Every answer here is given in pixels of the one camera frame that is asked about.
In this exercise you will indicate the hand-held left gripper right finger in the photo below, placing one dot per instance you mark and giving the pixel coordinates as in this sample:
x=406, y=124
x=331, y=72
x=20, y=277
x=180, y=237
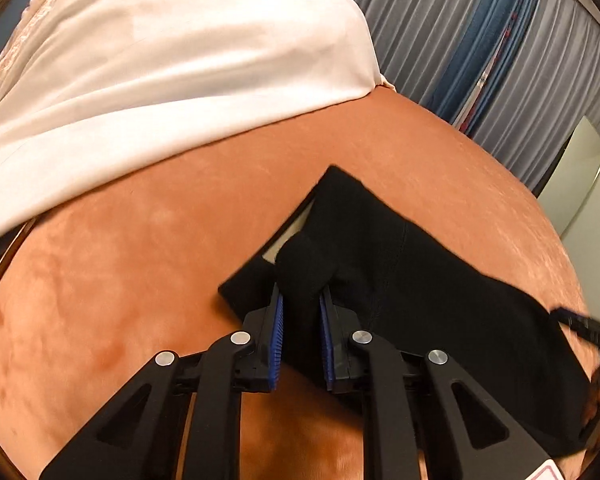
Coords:
x=326, y=342

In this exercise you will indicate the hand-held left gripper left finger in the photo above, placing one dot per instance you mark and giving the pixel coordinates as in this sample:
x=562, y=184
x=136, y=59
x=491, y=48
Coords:
x=275, y=342

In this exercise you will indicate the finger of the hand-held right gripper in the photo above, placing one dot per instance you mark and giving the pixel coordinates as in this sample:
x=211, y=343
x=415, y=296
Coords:
x=587, y=327

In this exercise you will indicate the black pants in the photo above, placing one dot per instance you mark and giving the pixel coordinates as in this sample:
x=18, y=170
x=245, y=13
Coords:
x=430, y=285

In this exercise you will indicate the white cabinet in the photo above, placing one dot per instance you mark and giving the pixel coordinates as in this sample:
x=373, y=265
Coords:
x=580, y=185

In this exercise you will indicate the grey curtain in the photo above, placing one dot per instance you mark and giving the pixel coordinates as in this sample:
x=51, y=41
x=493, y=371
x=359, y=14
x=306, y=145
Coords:
x=405, y=15
x=565, y=85

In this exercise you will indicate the white bed sheet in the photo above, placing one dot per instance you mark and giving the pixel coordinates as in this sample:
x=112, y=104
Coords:
x=180, y=60

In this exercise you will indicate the blue curtain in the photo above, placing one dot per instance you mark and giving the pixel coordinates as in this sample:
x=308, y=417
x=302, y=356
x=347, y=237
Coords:
x=500, y=35

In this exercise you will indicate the lace trimmed pillow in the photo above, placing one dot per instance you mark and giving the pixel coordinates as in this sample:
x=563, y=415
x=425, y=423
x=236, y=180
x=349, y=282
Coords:
x=32, y=20

